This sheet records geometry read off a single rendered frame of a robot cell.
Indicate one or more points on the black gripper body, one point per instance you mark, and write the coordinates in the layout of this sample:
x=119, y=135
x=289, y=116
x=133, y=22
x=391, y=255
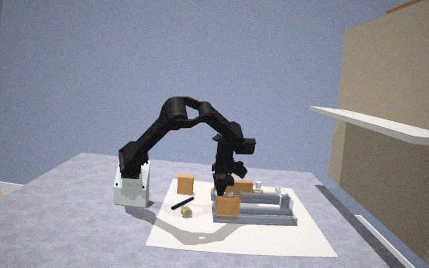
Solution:
x=221, y=168

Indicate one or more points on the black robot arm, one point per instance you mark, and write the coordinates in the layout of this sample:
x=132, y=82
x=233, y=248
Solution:
x=173, y=116

